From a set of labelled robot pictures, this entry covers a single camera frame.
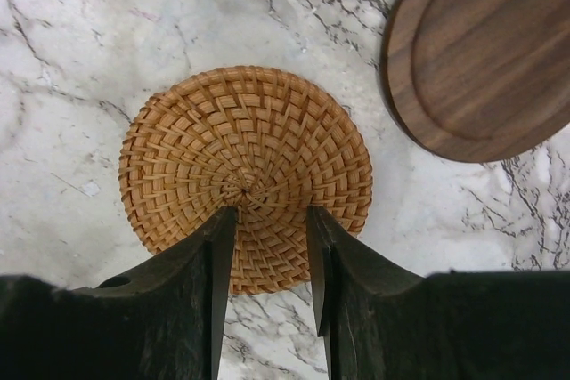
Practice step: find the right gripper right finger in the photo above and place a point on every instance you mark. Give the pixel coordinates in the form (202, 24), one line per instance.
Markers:
(380, 321)

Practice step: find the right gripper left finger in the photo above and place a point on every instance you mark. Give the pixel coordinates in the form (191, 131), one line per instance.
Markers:
(163, 319)

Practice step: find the woven rattan coaster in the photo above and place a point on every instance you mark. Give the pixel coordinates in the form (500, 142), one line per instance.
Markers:
(264, 141)

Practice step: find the dark walnut coaster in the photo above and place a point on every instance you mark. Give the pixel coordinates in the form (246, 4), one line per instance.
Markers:
(478, 80)

